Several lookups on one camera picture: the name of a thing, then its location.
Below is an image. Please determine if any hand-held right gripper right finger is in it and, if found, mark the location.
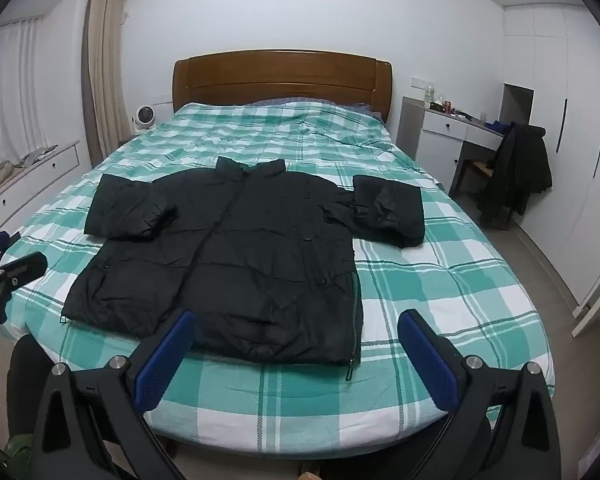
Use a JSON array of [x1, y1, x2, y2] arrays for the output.
[[397, 309, 563, 480]]

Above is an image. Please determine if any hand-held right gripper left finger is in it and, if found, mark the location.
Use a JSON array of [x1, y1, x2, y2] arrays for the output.
[[30, 309, 198, 480]]

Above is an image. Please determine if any black puffer jacket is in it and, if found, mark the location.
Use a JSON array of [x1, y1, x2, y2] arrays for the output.
[[61, 156, 426, 381]]

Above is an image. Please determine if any green plaid bed sheet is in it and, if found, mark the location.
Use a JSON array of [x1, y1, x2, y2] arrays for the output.
[[0, 100, 556, 456]]

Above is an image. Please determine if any white low drawer cabinet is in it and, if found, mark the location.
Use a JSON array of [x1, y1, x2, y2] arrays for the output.
[[0, 141, 81, 231]]

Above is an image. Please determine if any white sheer curtain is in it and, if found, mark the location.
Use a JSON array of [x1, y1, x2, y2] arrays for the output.
[[0, 15, 56, 161]]

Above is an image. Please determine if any small white round fan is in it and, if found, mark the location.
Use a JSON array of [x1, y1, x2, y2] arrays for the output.
[[132, 104, 155, 133]]

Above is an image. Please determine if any wooden chair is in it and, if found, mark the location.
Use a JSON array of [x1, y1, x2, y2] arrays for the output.
[[460, 160, 496, 196]]

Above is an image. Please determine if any dark coat on chair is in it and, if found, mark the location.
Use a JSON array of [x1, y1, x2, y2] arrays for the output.
[[477, 121, 553, 231]]

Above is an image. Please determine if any beige curtain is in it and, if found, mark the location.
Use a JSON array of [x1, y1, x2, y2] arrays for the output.
[[81, 0, 131, 166]]

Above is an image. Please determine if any white desk with drawers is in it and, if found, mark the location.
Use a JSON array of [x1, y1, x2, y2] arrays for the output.
[[417, 105, 506, 196]]

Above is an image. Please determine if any blue grey pillow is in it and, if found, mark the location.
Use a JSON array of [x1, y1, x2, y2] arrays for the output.
[[250, 96, 386, 121]]

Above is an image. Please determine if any white wardrobe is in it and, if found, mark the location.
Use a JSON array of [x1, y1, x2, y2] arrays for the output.
[[502, 5, 600, 338]]

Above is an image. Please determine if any wooden headboard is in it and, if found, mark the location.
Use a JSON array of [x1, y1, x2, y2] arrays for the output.
[[172, 50, 395, 126]]

